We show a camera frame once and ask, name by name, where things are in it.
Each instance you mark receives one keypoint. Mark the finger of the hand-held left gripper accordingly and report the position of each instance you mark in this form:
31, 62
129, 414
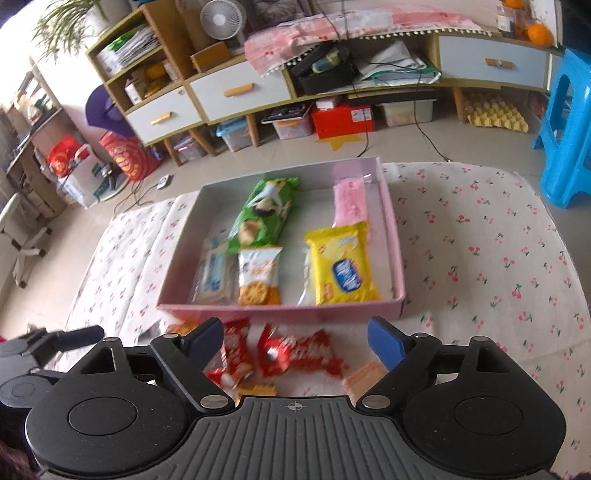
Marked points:
78, 337

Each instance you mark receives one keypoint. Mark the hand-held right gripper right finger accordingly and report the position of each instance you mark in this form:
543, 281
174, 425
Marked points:
385, 344

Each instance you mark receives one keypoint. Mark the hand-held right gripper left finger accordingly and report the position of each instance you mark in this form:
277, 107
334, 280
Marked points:
203, 341

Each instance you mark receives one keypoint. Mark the red candy packet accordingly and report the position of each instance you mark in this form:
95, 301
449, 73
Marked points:
300, 353
233, 355

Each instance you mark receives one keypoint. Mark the clear wafer packet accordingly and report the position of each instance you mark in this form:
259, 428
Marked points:
364, 383

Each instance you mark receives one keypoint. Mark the blue-label bread packet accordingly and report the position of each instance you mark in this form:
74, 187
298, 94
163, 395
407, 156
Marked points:
214, 277

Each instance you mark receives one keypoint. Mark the orange white biscuit packet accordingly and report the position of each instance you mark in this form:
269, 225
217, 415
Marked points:
258, 277
256, 391

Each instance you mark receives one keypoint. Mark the yellow snack packet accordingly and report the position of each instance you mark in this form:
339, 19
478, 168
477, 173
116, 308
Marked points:
341, 267

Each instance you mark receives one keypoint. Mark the green chip packet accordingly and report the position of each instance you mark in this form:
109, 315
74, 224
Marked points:
263, 212

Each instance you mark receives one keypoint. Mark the pink wafer packet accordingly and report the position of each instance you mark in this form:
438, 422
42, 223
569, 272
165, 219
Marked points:
351, 203

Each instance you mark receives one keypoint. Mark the pink cardboard box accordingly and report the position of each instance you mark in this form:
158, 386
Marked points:
314, 203

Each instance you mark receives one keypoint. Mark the grey office chair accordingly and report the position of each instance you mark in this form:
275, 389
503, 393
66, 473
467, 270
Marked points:
21, 235

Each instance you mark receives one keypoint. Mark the white shopping bag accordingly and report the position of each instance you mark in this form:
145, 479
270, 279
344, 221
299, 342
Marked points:
85, 180

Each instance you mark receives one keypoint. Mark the red gift bag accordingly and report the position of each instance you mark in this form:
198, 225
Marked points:
62, 159

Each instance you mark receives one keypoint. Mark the red patterned bag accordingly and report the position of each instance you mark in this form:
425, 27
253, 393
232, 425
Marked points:
131, 159

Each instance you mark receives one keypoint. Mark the small clear storage bin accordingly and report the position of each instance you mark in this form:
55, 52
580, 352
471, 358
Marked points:
190, 148

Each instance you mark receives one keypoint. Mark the wooden desk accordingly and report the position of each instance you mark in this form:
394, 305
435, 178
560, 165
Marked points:
34, 138

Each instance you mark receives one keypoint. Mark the yellow star sticker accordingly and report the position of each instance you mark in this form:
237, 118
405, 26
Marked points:
346, 143

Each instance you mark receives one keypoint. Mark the blue-lid storage bin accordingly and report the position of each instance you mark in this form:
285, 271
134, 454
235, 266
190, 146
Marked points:
234, 134

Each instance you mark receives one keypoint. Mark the red cardboard box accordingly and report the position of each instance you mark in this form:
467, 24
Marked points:
341, 121

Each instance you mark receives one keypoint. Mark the purple round object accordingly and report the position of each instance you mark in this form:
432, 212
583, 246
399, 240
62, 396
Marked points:
106, 110

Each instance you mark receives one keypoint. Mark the white cabinet drawer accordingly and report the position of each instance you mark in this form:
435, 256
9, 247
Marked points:
161, 115
240, 94

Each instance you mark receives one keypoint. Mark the black keyboard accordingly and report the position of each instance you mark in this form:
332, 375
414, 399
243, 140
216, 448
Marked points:
286, 113

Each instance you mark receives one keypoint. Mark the small white carton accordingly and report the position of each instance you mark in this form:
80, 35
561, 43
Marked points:
134, 91

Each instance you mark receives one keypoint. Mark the yellow egg tray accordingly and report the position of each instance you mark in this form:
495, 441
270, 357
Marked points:
496, 113

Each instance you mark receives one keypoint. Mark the wooden cabinet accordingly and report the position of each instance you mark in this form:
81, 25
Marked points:
323, 94

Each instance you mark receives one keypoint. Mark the blue plastic stool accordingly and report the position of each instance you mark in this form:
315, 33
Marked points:
570, 152

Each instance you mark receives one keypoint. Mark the yellow shelf item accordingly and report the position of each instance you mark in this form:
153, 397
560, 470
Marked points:
154, 76

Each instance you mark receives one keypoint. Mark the black case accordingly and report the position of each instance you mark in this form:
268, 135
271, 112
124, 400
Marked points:
328, 76

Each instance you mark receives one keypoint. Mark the pile of papers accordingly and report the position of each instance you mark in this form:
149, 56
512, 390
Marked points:
397, 62

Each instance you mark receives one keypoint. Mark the small wooden box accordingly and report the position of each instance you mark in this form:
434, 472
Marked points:
210, 57

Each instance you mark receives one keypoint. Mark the stack of booklets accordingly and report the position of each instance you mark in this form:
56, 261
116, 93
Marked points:
129, 48

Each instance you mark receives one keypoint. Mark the pale blue cabinet drawer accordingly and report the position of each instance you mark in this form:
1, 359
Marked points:
491, 62

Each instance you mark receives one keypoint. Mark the green potted plant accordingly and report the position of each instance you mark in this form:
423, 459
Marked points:
69, 23

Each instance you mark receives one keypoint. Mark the pink fringed cloth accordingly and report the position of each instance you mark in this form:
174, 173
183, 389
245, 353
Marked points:
369, 30

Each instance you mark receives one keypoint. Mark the white desk fan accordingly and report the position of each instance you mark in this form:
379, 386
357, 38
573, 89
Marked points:
221, 18

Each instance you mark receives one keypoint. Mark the cat picture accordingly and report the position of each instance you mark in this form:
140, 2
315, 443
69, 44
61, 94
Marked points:
277, 8

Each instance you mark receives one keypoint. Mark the orange fruit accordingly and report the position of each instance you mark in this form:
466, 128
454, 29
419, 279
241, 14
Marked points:
539, 34
513, 3

